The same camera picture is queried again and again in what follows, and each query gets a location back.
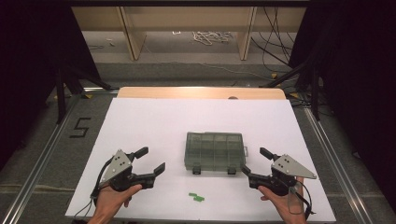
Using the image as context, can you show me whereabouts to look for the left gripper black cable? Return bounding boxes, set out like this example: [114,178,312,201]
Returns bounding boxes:
[73,157,115,220]

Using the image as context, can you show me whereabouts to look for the black floor cables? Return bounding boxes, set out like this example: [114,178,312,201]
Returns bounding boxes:
[250,6,309,76]

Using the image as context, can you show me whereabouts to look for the person's left hand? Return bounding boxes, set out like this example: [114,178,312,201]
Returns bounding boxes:
[92,184,144,219]

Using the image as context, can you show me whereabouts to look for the aluminium floor rail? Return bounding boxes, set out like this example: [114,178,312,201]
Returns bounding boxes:
[0,92,86,224]
[303,106,375,224]

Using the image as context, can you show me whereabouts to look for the black curtain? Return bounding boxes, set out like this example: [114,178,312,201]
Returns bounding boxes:
[289,0,396,216]
[0,0,101,171]

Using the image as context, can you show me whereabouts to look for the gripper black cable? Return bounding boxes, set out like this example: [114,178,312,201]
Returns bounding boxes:
[73,157,115,220]
[293,181,316,220]

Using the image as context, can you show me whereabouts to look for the person's right hand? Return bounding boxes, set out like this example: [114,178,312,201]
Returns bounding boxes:
[257,176,308,219]

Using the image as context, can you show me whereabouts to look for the smoky clear plastic organizer box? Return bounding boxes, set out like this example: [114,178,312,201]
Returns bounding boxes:
[184,132,249,175]

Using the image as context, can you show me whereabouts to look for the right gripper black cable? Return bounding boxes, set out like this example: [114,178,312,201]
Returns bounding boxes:
[293,181,316,220]

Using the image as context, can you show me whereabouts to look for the thin white floor cable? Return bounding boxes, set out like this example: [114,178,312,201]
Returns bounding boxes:
[143,43,275,81]

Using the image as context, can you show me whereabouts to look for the white rope bundle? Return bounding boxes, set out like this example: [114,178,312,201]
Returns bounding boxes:
[191,30,233,47]

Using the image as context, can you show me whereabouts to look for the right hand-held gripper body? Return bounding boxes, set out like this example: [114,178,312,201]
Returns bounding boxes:
[267,154,318,197]

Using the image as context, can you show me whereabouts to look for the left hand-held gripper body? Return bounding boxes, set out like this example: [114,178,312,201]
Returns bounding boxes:
[101,149,143,192]

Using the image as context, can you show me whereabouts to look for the white board sheet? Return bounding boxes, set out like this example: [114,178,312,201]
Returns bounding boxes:
[64,97,337,223]

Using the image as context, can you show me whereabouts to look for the black metal stand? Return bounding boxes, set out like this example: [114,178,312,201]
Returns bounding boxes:
[55,66,114,125]
[260,60,322,122]

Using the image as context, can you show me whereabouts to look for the beige wooden shelf unit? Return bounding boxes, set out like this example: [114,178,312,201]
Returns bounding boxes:
[71,6,307,62]

